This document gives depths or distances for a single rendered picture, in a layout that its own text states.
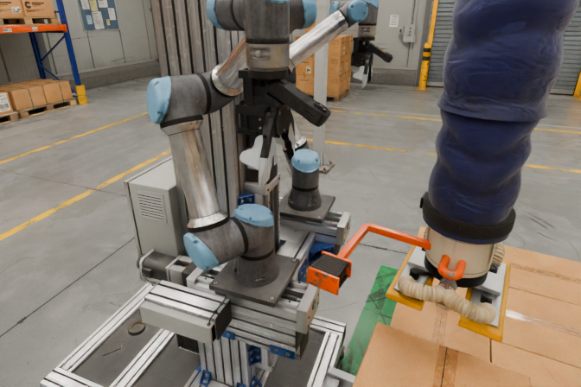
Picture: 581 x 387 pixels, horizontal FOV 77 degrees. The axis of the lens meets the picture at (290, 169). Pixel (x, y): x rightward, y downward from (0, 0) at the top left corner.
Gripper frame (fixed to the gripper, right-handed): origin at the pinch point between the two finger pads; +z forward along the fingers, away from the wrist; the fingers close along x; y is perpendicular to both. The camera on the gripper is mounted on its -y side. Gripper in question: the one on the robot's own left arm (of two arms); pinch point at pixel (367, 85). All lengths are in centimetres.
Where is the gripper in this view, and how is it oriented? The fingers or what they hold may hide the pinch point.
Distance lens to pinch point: 165.2
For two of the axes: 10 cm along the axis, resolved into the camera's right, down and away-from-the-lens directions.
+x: -3.5, 3.7, -8.6
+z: 0.0, 9.2, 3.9
